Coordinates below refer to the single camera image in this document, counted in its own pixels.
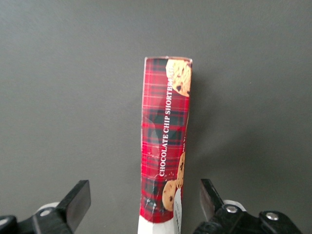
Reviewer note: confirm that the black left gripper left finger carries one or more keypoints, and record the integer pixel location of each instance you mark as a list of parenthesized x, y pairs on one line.
[(73, 202)]

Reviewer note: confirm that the red tartan cookie box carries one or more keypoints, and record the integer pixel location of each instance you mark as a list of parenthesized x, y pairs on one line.
[(161, 122)]

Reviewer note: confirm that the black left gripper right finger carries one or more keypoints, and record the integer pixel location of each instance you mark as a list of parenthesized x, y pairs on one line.
[(212, 207)]

